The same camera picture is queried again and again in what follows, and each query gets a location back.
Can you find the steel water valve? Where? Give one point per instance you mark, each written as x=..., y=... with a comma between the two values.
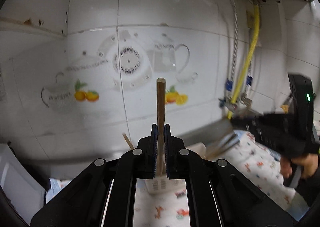
x=244, y=100

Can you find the brown wooden chopstick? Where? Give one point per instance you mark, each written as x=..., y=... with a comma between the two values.
x=217, y=146
x=128, y=141
x=161, y=89
x=218, y=153

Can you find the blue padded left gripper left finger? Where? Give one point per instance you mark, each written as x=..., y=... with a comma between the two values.
x=154, y=141

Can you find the person right hand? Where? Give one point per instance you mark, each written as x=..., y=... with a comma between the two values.
x=308, y=162

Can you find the cartoon print white cloth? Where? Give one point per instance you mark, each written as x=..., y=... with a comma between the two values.
x=217, y=194

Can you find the white microwave oven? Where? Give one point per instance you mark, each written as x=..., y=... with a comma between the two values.
x=25, y=194

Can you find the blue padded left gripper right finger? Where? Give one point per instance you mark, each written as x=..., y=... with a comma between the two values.
x=168, y=150

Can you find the red handled water valve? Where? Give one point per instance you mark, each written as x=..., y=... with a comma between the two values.
x=226, y=102

